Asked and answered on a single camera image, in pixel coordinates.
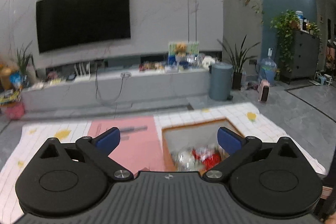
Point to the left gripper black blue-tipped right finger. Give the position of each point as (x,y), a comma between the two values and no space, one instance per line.
(240,151)

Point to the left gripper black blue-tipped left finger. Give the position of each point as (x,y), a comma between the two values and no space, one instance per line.
(98,149)

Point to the red stick snack bag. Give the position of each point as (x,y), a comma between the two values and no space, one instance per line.
(207,156)

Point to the clear snack packet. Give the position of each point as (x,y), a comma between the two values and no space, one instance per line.
(184,160)

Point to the pink restaurant placemat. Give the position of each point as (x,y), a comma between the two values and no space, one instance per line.
(139,149)

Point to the orange white storage box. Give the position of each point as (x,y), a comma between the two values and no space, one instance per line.
(192,135)

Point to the pink small heater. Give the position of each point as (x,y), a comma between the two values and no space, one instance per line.
(263,90)

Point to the grey pedal trash bin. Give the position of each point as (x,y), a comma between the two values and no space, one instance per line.
(220,81)

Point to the white wifi router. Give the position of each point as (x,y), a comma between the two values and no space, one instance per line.
(82,71)

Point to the blue water jug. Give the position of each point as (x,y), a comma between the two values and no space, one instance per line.
(267,70)

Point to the pink storage basket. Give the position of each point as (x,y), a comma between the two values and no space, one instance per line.
(14,111)

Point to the grey tv console bench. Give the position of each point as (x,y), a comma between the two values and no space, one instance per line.
(118,87)

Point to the potted long-leaf plant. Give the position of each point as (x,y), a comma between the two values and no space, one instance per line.
(237,56)

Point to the grey drawer cabinet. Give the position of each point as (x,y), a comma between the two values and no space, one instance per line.
(305,57)

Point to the teddy bear toy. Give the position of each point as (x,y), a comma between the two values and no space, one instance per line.
(181,49)

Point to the trailing green cabinet plant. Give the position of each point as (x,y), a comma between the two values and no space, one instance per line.
(285,25)

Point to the black wall television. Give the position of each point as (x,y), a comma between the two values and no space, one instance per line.
(69,23)

